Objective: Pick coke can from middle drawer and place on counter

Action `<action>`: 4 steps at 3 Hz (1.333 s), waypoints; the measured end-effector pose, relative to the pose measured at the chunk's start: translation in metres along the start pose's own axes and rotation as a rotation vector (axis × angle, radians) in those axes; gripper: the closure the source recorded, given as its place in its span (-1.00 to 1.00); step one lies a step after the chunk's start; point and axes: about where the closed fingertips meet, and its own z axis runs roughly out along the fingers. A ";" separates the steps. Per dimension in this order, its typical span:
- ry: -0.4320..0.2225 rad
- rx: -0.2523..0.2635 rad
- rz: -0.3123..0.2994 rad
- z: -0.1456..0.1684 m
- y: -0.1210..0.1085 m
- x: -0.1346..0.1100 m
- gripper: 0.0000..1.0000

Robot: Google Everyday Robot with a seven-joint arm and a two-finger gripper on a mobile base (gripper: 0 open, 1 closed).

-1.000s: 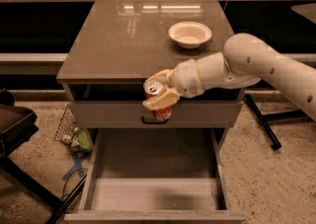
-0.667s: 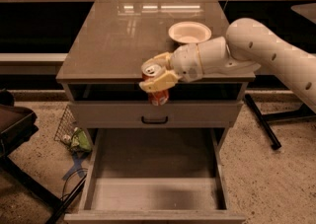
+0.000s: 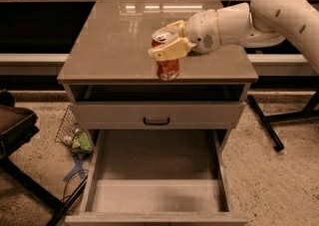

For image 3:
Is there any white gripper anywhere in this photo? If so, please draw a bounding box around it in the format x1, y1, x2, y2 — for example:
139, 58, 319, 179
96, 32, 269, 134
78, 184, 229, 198
148, 10, 220, 62

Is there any red coke can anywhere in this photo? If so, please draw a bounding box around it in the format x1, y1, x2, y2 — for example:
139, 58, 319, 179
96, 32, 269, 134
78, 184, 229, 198
152, 31, 179, 81

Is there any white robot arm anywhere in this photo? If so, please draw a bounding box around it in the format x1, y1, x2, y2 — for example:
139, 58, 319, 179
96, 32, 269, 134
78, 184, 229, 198
149, 0, 319, 72

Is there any grey drawer cabinet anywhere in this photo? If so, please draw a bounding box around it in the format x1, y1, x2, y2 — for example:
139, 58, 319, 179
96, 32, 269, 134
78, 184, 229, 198
58, 0, 257, 144

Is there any open grey drawer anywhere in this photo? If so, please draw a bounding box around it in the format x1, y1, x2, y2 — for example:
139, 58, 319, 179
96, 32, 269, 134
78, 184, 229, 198
66, 129, 247, 226

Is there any green chip bag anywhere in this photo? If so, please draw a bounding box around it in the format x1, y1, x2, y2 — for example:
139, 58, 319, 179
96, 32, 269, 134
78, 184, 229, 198
62, 128, 93, 154

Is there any black metal stand leg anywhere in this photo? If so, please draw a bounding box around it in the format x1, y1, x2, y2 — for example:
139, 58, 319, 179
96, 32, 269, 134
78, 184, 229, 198
247, 90, 319, 152

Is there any dark chair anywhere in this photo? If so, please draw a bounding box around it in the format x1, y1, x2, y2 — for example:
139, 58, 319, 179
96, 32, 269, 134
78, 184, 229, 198
0, 90, 63, 210

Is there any closed drawer with black handle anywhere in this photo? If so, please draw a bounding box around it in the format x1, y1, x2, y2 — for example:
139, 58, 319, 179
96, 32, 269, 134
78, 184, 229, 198
70, 102, 245, 129

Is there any wire mesh basket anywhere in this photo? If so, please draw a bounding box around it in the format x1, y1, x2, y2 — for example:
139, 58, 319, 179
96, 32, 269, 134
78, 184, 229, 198
55, 107, 77, 142

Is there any black cable on floor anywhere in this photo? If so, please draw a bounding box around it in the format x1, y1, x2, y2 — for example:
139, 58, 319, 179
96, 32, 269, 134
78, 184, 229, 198
61, 169, 90, 203

